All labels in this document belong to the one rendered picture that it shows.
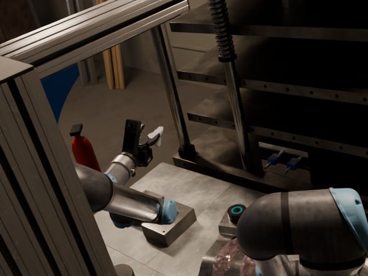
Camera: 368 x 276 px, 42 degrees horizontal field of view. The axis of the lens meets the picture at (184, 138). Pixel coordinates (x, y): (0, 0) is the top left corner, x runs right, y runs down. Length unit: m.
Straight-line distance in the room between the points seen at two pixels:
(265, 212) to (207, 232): 1.29
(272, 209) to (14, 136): 0.48
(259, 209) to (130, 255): 1.33
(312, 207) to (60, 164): 0.45
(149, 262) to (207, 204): 0.42
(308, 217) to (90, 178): 0.50
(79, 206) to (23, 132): 0.14
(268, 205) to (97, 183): 0.42
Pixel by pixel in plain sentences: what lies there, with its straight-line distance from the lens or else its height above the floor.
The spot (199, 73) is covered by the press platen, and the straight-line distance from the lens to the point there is 2.45.
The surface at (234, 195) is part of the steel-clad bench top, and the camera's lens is 2.34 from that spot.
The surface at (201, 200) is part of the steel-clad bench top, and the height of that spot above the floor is 0.80.
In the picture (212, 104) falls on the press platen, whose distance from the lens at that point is 2.68.
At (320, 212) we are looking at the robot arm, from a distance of 0.88.
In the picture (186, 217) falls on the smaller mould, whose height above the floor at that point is 0.86.
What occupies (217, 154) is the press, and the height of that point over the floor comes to 0.78.
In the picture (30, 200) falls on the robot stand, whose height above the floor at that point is 1.87.
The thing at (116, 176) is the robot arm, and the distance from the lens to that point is 1.44.
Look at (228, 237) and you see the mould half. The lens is 2.01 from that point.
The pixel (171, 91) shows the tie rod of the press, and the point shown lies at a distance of 2.56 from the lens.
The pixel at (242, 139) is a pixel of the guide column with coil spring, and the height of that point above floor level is 0.98.
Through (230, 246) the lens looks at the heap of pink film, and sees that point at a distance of 1.94.
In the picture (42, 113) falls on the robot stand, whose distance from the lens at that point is 0.61.
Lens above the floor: 2.19
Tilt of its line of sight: 29 degrees down
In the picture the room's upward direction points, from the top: 14 degrees counter-clockwise
